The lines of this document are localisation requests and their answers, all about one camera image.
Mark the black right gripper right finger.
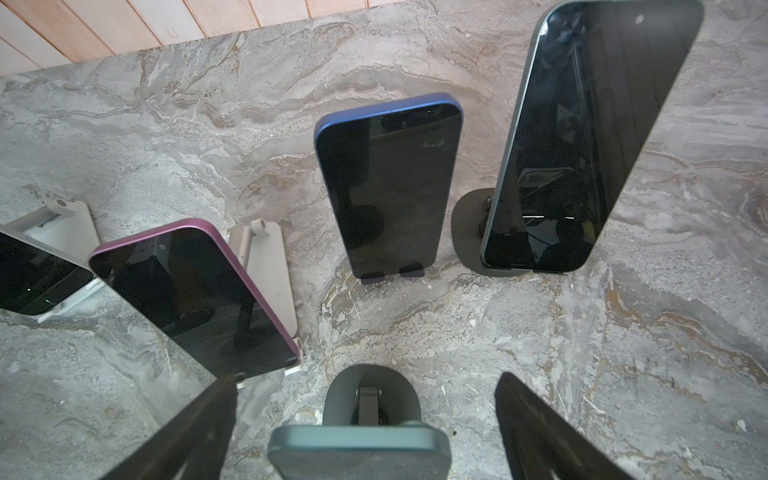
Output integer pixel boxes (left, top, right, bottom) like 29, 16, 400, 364
494, 372, 630, 479

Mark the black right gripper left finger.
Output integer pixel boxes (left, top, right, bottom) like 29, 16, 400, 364
104, 375, 238, 479

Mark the purple phone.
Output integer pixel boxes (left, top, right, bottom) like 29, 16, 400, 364
88, 218, 299, 379

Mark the white stand of purple phone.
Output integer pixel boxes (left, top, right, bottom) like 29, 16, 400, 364
227, 218, 303, 377

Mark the grey stand of blue phone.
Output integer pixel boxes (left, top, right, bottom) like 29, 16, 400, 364
360, 263, 425, 285

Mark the phone on white stand far-left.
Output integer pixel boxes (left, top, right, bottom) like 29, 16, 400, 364
1, 233, 94, 316

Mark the grey round tall stand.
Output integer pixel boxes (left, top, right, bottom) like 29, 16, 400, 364
451, 188, 528, 278

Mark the white stand far-left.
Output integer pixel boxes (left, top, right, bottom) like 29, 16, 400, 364
1, 198, 104, 322

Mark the dark phone on tall stand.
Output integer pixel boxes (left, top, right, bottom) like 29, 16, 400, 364
481, 1, 705, 274

